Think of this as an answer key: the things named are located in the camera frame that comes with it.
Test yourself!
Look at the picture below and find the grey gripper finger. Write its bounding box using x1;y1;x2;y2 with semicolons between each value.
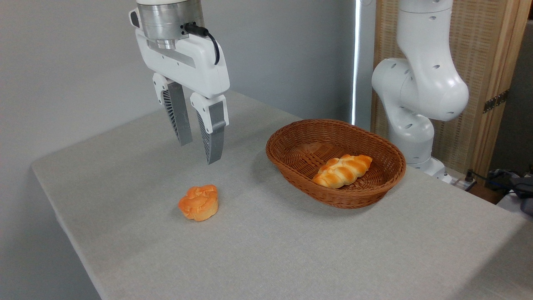
190;92;229;165
152;72;194;147

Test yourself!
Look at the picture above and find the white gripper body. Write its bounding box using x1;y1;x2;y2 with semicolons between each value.
134;28;231;100

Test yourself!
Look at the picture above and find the round orange bread roll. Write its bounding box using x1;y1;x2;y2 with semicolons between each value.
178;184;219;222

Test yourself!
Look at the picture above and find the braided golden bread loaf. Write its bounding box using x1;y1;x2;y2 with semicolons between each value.
312;154;374;190

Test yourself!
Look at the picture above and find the brown woven wicker basket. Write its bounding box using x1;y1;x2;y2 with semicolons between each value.
266;119;407;209

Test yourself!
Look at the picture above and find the wooden rattan folding screen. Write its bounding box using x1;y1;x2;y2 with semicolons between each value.
370;0;533;176

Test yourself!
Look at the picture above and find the metal screen hinge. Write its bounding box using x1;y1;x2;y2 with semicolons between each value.
483;89;510;114

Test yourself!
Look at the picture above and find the dark grey fabric object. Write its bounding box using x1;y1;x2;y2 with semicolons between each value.
509;174;533;217

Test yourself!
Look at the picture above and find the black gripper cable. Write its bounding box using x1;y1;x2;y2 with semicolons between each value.
182;22;221;65

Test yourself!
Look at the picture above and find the black background cable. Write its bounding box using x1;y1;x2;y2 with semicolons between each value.
465;168;518;193

